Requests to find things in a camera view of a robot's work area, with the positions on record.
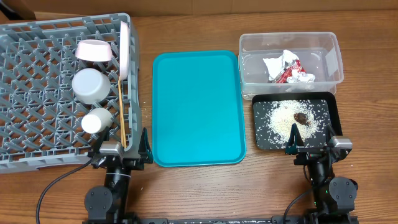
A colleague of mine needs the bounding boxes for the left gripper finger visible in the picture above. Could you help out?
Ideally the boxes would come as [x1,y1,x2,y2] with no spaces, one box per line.
[93,126,110,152]
[138,128,154,164]

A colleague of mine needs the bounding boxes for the white paper cup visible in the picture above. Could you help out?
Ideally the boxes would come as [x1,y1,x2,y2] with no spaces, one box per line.
[81,108,113,134]

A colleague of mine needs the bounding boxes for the brown food scrap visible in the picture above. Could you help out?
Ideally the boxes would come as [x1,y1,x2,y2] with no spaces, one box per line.
[294,113,310,126]

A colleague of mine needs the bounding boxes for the pile of rice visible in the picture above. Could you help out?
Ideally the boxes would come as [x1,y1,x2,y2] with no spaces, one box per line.
[252,100,330,150]

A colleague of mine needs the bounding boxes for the wooden chopstick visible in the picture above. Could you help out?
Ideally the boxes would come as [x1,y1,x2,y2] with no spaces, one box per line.
[118,77,127,149]
[117,77,125,147]

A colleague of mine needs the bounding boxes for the white bowl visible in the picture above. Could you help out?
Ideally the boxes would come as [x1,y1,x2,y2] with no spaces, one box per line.
[72,68,111,105]

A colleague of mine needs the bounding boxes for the red snack wrapper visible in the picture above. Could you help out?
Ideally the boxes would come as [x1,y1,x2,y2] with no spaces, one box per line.
[272,60,305,83]

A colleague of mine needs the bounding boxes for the white napkin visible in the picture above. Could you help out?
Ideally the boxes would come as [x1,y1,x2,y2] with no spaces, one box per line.
[263,50,315,83]

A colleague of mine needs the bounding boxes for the small pink bowl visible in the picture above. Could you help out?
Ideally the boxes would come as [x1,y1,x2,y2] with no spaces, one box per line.
[75,39,113,62]

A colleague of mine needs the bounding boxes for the large white plate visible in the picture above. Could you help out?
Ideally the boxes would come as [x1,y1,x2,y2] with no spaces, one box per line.
[119,21,130,80]

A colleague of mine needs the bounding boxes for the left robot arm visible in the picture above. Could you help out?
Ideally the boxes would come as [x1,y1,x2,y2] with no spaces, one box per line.
[85,127,154,223]

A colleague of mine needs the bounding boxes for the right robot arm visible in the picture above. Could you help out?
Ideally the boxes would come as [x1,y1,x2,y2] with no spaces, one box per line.
[282,124,358,223]

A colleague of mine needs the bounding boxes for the grey dishwasher rack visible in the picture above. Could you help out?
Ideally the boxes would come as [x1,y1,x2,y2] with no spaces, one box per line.
[1,13,142,174]

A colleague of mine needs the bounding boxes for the black tray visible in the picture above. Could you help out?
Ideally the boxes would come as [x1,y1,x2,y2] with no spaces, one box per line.
[252,92,342,135]

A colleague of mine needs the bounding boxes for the teal plastic tray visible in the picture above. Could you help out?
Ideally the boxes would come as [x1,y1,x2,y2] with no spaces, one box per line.
[152,50,247,167]

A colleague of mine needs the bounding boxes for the clear plastic bin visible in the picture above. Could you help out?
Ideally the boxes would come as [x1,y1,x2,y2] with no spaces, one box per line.
[239,32,344,100]

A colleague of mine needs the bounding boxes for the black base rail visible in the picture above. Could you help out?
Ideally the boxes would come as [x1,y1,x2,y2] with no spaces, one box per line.
[83,216,358,224]

